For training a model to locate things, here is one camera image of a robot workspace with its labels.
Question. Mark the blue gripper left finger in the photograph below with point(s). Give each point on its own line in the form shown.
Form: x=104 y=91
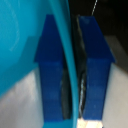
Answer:
x=50 y=76

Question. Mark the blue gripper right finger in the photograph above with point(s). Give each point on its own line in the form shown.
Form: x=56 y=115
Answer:
x=98 y=73

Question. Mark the blue plastic bowl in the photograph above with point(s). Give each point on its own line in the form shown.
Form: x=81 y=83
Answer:
x=23 y=40

